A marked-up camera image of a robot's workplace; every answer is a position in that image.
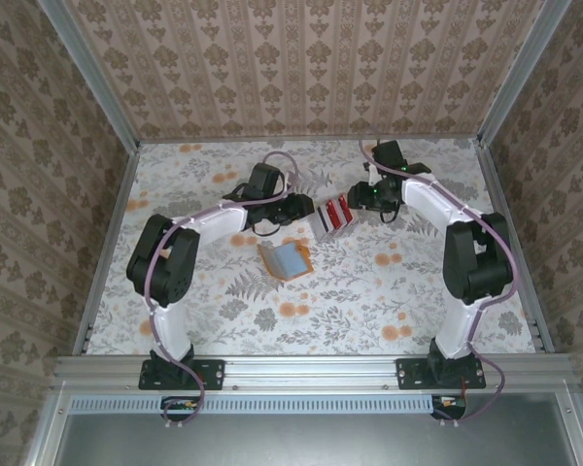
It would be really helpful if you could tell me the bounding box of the aluminium frame bar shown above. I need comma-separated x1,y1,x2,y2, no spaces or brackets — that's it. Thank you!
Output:
23,383,72,466
556,383,583,466

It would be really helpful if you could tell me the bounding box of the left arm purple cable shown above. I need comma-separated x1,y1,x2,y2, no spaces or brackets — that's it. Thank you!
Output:
145,151,302,429

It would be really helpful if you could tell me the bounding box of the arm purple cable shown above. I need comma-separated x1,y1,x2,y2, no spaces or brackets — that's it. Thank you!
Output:
145,151,302,429
359,139,521,426

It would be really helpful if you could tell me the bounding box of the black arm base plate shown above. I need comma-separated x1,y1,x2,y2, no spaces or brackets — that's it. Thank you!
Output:
395,357,487,391
138,357,225,391

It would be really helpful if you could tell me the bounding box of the grey metal panel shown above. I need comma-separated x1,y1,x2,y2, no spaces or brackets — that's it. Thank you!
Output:
52,391,583,466

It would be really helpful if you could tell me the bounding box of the red and silver card stack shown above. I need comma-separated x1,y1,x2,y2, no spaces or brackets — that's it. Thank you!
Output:
308,191,360,243

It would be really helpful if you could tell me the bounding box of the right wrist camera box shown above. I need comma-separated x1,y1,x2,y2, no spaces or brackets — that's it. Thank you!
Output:
371,140,405,172

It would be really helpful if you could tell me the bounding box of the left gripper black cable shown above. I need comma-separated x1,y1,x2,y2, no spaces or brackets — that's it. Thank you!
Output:
250,216,286,239

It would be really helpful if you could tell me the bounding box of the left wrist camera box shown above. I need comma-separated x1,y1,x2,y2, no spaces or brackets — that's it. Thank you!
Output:
249,162,284,199

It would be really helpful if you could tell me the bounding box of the grey slotted cable duct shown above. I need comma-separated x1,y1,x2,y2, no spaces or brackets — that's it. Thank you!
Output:
69,393,438,415

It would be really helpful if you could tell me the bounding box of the aluminium frame post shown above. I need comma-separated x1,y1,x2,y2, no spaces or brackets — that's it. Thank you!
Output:
37,0,142,151
475,0,574,147

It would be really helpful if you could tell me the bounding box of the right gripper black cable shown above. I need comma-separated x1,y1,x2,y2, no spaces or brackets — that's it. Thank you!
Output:
378,201,402,224

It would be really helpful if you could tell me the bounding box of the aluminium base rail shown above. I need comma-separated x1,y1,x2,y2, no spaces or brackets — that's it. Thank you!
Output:
51,352,573,392

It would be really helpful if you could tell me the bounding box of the small wired circuit board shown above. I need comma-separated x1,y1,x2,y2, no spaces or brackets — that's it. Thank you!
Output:
430,394,468,421
160,395,201,422

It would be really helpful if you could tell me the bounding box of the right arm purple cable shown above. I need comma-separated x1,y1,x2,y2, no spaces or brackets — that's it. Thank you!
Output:
359,139,521,426

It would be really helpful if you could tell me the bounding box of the orange card holder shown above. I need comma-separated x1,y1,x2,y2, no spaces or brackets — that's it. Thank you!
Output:
256,240,316,282

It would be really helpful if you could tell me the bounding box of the aluminium side rail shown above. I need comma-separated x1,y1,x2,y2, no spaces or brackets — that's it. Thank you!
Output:
72,145,141,356
475,139,556,354

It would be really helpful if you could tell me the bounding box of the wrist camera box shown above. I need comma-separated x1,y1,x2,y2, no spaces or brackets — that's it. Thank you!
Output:
371,140,405,172
249,162,284,199

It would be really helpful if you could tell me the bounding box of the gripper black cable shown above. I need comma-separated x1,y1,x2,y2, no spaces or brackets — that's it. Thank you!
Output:
250,216,286,239
378,201,402,224

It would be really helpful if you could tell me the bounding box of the aluminium end rail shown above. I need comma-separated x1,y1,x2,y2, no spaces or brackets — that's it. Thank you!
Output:
136,133,482,145

